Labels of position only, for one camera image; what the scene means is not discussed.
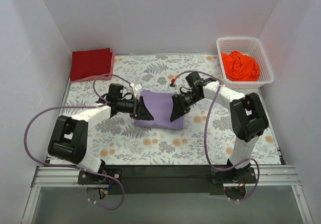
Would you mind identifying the purple t shirt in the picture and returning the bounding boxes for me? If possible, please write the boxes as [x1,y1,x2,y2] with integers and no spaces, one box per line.
[134,90,184,131]

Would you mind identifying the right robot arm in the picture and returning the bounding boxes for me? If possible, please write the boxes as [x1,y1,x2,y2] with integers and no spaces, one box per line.
[170,70,269,183]

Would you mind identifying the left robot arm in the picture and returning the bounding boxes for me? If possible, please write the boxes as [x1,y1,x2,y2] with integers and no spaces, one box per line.
[48,83,154,184]

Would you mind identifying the floral table mat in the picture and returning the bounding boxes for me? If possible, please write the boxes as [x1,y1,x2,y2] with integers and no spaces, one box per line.
[49,55,281,166]

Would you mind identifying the orange t shirt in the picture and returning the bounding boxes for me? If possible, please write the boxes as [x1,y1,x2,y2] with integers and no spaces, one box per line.
[221,51,260,81]

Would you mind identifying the white plastic basket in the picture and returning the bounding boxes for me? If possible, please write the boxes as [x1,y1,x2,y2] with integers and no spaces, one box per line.
[216,37,274,88]

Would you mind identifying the folded red t shirt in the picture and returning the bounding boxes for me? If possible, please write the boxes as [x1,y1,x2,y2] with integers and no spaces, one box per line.
[70,48,113,81]

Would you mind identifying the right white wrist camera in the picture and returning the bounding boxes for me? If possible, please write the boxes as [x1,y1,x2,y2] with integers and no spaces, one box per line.
[169,78,179,92]

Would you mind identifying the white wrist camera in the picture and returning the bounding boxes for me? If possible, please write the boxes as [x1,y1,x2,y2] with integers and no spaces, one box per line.
[169,78,179,92]
[129,83,142,95]

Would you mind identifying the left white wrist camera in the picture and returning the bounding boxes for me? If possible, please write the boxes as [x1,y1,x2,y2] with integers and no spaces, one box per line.
[129,83,142,95]

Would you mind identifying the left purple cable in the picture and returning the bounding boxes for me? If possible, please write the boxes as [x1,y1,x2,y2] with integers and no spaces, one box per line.
[24,73,125,210]

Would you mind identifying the purple cable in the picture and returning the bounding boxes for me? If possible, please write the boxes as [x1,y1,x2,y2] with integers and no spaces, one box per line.
[24,73,125,210]
[172,70,259,202]

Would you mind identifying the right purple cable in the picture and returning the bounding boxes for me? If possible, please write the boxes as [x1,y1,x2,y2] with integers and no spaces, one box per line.
[172,70,259,202]

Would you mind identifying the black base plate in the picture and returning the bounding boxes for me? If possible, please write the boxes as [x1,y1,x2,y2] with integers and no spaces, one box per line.
[77,165,257,194]

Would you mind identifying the aluminium frame rail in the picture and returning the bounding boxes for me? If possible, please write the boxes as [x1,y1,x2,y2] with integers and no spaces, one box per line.
[24,164,313,223]

